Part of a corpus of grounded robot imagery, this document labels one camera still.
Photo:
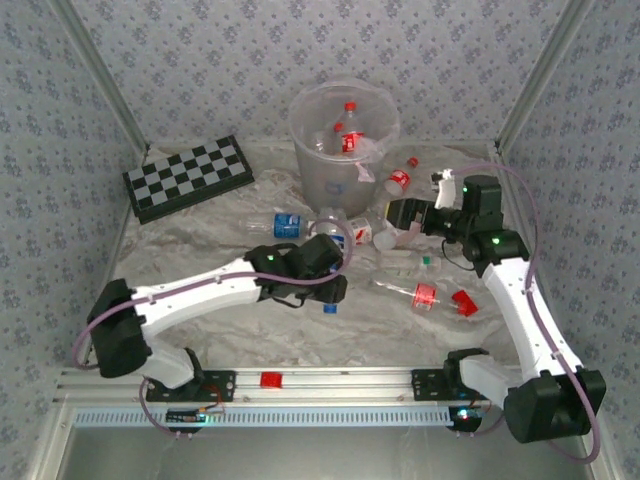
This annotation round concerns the blue bottle cap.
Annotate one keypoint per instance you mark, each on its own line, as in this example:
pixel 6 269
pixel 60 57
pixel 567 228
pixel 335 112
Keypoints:
pixel 330 308

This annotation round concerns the white bottle red cap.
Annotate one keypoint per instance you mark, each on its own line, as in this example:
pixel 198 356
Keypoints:
pixel 386 241

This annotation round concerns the clear bottle blue label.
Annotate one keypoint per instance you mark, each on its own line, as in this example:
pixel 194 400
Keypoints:
pixel 287 225

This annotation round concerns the clear bottle white red label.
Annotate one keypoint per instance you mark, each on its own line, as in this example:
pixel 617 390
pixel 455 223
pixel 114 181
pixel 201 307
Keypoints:
pixel 361 232

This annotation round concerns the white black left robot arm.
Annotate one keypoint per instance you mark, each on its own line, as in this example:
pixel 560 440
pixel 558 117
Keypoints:
pixel 200 295

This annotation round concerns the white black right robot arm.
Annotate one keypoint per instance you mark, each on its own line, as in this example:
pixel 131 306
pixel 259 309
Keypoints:
pixel 520 310

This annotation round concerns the translucent plastic bin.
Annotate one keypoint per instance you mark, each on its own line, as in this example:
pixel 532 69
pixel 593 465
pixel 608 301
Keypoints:
pixel 325 170

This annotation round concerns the red plastic block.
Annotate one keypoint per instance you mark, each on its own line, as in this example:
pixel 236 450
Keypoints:
pixel 465 304

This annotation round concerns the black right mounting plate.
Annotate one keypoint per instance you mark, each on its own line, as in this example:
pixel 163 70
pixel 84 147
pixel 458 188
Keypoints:
pixel 425 385

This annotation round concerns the black mounting plate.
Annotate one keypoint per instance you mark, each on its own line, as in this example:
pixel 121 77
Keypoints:
pixel 220 387
pixel 425 385

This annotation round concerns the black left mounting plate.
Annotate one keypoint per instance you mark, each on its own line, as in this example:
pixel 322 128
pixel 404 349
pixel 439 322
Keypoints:
pixel 220 387

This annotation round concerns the black grey chessboard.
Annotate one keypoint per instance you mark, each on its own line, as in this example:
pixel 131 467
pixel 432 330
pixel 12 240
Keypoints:
pixel 185 175

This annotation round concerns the grey metal panel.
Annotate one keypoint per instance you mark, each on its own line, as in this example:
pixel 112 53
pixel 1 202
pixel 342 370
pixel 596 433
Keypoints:
pixel 325 455

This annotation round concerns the right circuit board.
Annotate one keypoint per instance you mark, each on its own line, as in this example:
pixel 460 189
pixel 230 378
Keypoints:
pixel 465 417

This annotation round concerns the circuit board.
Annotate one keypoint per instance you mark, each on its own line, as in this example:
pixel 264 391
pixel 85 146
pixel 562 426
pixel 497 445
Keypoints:
pixel 185 416
pixel 465 417

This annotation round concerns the left circuit board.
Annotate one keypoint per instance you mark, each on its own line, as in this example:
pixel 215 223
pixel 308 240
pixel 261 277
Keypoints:
pixel 185 416

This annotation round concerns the aluminium side rail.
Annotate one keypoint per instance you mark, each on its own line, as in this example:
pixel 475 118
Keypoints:
pixel 520 215
pixel 125 220

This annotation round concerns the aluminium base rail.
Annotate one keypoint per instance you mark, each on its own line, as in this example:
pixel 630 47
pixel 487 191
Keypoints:
pixel 350 382

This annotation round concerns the red block on rail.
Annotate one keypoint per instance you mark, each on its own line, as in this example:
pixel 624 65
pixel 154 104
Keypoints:
pixel 271 380

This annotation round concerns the aluminium frame post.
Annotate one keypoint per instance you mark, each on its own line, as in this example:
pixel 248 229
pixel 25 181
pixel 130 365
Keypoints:
pixel 542 75
pixel 102 75

